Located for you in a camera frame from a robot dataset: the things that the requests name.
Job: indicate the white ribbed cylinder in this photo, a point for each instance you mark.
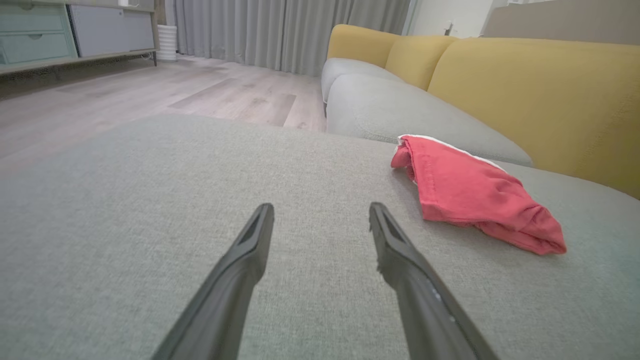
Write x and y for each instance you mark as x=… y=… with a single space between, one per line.
x=167 y=42

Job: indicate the grey sofa back cushion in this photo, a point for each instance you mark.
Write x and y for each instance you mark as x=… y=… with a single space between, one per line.
x=400 y=110

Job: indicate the red shorts white trim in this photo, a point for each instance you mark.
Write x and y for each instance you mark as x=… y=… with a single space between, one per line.
x=465 y=195

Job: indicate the beige upholstered panel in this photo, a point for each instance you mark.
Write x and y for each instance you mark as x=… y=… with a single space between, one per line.
x=565 y=20

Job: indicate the grey pleated curtain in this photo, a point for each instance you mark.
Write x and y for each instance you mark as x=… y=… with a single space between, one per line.
x=275 y=30

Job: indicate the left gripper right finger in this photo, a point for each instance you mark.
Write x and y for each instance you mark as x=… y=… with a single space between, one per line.
x=420 y=300

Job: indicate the low cabinet mint grey fronts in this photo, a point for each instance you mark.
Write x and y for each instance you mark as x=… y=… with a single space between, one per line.
x=100 y=30

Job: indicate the large grey sofa seat cushion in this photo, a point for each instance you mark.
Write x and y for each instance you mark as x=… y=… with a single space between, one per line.
x=125 y=225

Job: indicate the large yellow sofa back cushion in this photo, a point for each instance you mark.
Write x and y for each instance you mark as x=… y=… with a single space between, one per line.
x=550 y=100

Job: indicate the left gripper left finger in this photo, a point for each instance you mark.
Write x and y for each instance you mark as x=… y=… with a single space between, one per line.
x=230 y=290

